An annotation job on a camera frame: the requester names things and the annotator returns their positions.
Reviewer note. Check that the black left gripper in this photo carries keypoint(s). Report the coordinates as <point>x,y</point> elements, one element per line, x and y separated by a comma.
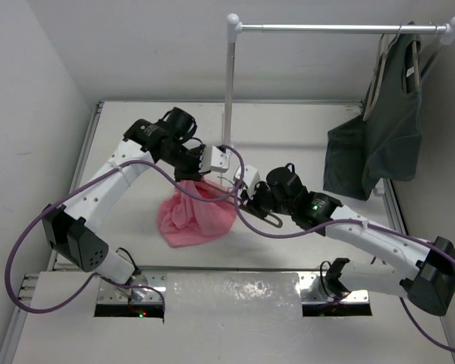
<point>194,174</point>

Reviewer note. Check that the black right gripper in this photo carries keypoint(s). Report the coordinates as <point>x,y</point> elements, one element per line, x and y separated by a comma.
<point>252,200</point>

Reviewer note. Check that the pink t shirt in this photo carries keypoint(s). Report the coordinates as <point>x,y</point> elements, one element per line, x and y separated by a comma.
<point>184,221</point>

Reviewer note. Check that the grey velvet hanger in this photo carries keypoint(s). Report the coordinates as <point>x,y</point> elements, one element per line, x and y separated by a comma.
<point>215,190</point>

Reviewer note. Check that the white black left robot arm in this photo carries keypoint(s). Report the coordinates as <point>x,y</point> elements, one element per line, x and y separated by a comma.
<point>71,228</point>

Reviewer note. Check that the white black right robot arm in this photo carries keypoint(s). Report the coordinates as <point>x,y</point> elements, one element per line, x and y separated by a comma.
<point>420,271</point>

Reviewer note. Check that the dark green t shirt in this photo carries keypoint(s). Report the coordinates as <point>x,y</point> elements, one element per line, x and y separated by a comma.
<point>386,146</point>

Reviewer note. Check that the beige hanger with green shirt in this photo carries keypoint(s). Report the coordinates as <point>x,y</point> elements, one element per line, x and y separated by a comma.
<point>411,68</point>

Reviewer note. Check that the white clothes rack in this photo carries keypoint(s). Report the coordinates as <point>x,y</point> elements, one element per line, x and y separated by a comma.
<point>235,27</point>

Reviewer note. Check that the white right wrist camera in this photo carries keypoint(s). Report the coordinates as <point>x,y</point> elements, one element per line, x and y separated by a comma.
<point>249,175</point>

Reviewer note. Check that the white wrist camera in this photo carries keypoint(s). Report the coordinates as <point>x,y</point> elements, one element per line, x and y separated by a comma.
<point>214,160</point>
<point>249,175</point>

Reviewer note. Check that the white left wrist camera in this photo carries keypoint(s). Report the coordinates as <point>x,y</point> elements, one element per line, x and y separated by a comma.
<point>214,160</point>

